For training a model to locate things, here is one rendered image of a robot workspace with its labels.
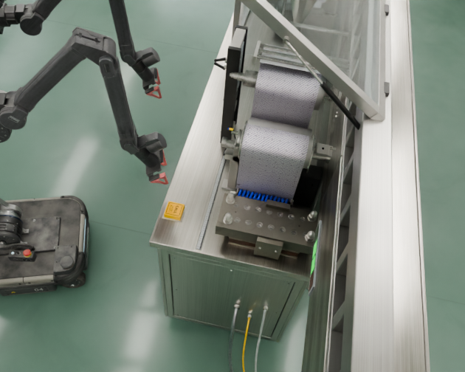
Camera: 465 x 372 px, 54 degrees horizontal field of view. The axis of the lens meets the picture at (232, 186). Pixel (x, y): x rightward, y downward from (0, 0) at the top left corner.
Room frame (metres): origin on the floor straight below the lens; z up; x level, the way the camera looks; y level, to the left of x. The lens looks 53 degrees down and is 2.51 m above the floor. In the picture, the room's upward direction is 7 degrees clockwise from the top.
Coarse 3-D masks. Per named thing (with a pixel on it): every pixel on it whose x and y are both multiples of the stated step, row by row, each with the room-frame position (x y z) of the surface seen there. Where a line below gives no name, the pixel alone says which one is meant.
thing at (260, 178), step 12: (240, 168) 1.10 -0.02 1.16; (252, 168) 1.09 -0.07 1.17; (264, 168) 1.09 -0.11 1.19; (276, 168) 1.08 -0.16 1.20; (240, 180) 1.10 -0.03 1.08; (252, 180) 1.09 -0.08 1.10; (264, 180) 1.09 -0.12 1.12; (276, 180) 1.08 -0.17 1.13; (288, 180) 1.08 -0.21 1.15; (264, 192) 1.08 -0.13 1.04; (276, 192) 1.08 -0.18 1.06; (288, 192) 1.08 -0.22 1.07
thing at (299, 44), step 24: (240, 0) 0.96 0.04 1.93; (264, 0) 0.98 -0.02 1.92; (384, 0) 1.51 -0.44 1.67; (288, 24) 0.97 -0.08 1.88; (384, 24) 1.36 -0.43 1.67; (312, 48) 0.96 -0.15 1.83; (384, 48) 1.23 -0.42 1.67; (312, 72) 0.93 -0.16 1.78; (336, 72) 0.94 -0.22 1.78; (384, 72) 1.11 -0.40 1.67; (336, 96) 0.93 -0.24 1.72; (360, 96) 0.93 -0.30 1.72; (384, 96) 1.01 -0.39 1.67
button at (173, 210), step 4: (168, 204) 1.04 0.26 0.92; (172, 204) 1.04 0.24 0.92; (176, 204) 1.05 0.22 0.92; (180, 204) 1.05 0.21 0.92; (184, 204) 1.05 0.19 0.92; (168, 208) 1.02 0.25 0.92; (172, 208) 1.03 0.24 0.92; (176, 208) 1.03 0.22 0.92; (180, 208) 1.03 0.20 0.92; (184, 208) 1.05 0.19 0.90; (168, 212) 1.01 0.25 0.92; (172, 212) 1.01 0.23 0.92; (176, 212) 1.01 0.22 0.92; (180, 212) 1.01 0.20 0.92; (164, 216) 0.99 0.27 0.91; (168, 216) 0.99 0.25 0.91; (172, 216) 0.99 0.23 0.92; (176, 216) 0.99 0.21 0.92; (180, 216) 0.99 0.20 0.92
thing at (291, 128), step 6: (252, 120) 1.28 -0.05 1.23; (258, 120) 1.29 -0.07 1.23; (264, 120) 1.30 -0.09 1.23; (264, 126) 1.26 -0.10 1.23; (270, 126) 1.26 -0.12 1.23; (276, 126) 1.27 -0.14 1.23; (282, 126) 1.27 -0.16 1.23; (288, 126) 1.28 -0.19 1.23; (294, 126) 1.29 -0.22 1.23; (294, 132) 1.25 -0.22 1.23; (300, 132) 1.25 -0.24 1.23; (306, 132) 1.26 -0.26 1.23
